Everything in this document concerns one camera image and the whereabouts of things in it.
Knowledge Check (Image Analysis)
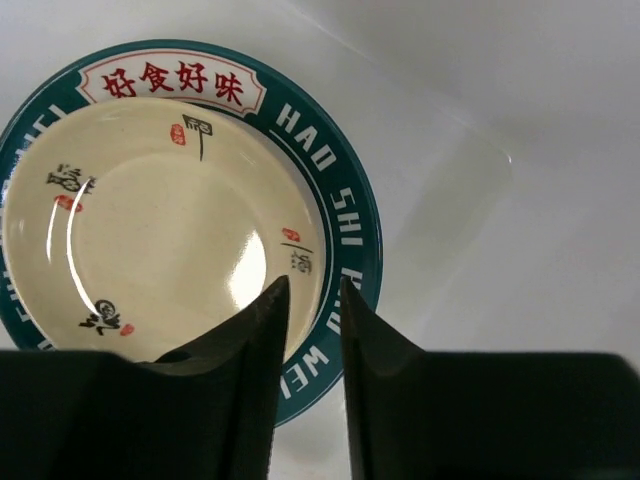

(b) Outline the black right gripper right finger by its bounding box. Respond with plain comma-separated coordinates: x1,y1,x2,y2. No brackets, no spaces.
340,279,639,479

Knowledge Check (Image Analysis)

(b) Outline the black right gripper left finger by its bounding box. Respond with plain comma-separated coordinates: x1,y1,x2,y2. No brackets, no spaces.
1,276,290,479

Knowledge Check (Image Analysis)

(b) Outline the beige plate with calligraphy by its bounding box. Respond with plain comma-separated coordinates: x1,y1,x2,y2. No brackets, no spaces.
2,99,328,361

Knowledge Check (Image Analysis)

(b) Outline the white plate teal lettered rim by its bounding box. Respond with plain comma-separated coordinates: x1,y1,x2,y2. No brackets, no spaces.
1,39,383,425

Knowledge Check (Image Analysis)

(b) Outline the translucent plastic bin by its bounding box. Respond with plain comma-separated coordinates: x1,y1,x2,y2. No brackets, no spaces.
0,0,640,480

